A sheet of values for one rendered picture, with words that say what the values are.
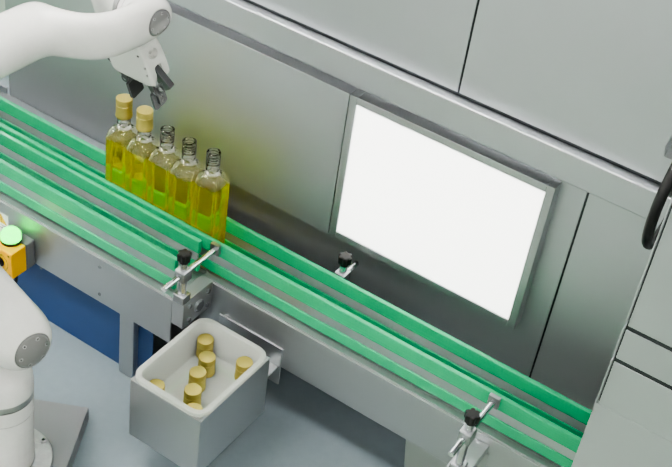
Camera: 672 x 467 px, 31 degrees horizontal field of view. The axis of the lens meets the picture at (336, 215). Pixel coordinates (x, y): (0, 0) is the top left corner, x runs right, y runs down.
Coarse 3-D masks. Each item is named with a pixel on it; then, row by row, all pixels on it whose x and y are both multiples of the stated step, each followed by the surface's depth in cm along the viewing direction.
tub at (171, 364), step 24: (192, 336) 240; (216, 336) 241; (240, 336) 239; (168, 360) 235; (192, 360) 242; (216, 360) 243; (264, 360) 235; (144, 384) 226; (168, 384) 236; (216, 384) 237; (240, 384) 229; (192, 408) 222
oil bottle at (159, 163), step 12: (156, 156) 242; (168, 156) 241; (180, 156) 243; (156, 168) 243; (168, 168) 241; (156, 180) 245; (168, 180) 243; (156, 192) 246; (168, 192) 245; (156, 204) 248
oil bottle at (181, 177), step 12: (180, 168) 239; (192, 168) 239; (204, 168) 242; (180, 180) 240; (192, 180) 239; (180, 192) 242; (192, 192) 242; (168, 204) 246; (180, 204) 244; (180, 216) 245
